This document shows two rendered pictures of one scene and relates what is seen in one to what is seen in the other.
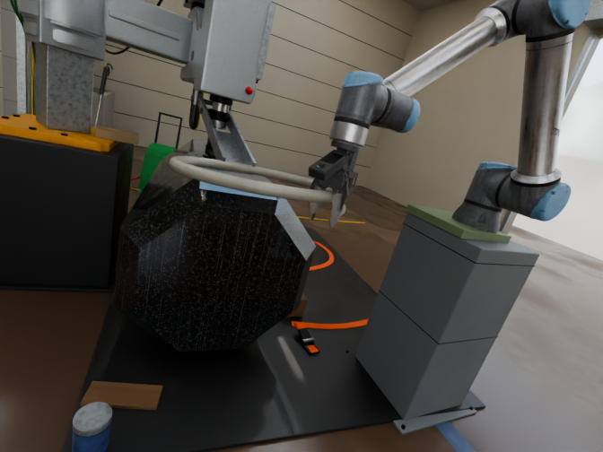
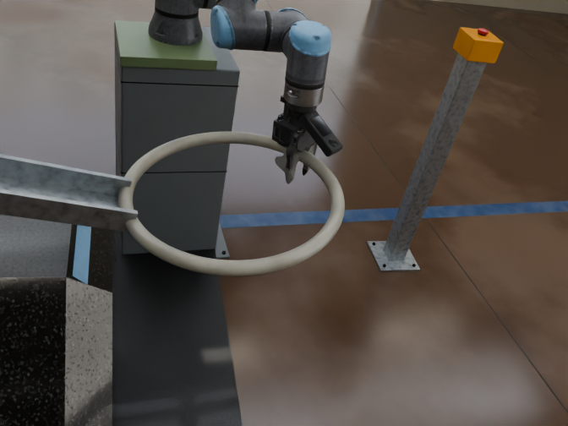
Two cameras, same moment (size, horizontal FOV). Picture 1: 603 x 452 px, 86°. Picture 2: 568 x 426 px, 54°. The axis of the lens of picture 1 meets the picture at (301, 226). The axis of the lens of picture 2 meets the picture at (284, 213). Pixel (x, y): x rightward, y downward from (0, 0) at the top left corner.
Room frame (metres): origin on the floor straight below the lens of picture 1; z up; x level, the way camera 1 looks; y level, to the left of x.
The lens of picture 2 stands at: (0.72, 1.12, 1.65)
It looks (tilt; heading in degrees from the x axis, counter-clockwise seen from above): 37 degrees down; 275
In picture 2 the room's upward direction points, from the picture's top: 13 degrees clockwise
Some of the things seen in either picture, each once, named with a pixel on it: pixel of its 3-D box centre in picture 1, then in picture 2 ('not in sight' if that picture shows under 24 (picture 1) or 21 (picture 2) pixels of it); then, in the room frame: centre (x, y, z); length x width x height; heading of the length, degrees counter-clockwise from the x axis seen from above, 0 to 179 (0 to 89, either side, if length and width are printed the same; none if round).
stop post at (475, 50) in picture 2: not in sight; (431, 160); (0.35, -0.96, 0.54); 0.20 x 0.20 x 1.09; 24
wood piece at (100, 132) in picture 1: (117, 134); not in sight; (1.71, 1.08, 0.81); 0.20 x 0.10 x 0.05; 122
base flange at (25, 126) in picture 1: (63, 130); not in sight; (1.65, 1.33, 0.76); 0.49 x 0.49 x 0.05; 24
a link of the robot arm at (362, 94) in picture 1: (359, 99); (308, 54); (0.85, -0.06, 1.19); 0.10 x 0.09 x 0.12; 118
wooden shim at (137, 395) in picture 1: (124, 395); not in sight; (0.90, 0.47, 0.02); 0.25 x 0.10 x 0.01; 104
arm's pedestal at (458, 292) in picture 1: (435, 312); (169, 144); (1.40, -0.73, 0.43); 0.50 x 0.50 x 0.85; 29
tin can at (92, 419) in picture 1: (91, 430); not in sight; (0.71, 0.46, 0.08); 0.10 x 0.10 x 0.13
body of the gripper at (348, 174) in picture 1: (340, 168); (297, 122); (0.84, -0.06, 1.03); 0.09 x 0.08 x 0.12; 151
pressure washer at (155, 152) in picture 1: (161, 160); not in sight; (3.01, 1.47, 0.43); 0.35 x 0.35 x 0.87; 9
